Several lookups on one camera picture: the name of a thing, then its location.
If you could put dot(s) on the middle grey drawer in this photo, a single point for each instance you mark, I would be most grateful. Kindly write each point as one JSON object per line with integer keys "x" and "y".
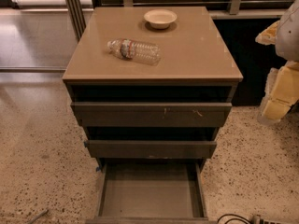
{"x": 150, "y": 149}

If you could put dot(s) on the white bowl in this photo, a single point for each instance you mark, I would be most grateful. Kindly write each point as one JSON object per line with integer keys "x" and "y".
{"x": 160, "y": 18}

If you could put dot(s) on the clear plastic water bottle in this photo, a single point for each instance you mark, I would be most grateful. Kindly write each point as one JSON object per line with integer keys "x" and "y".
{"x": 135, "y": 51}

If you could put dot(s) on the bottom open grey drawer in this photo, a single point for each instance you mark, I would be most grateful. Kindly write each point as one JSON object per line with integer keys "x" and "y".
{"x": 150, "y": 193}

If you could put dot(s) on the grey metal rod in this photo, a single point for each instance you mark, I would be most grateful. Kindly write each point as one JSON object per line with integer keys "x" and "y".
{"x": 41, "y": 214}

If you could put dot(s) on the grey power strip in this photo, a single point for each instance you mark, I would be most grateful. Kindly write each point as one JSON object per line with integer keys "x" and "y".
{"x": 258, "y": 219}

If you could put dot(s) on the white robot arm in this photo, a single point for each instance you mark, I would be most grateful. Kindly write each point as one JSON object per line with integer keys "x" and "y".
{"x": 287, "y": 43}

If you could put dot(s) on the metal window frame post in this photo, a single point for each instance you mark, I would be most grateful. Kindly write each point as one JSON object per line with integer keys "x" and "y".
{"x": 76, "y": 15}

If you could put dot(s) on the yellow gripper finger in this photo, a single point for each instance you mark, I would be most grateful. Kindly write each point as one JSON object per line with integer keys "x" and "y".
{"x": 281, "y": 91}
{"x": 269, "y": 35}

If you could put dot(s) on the top grey drawer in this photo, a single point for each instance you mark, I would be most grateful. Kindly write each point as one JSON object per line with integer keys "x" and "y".
{"x": 145, "y": 114}

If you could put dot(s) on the taupe drawer cabinet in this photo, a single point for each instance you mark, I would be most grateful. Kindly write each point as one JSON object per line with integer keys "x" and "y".
{"x": 195, "y": 67}

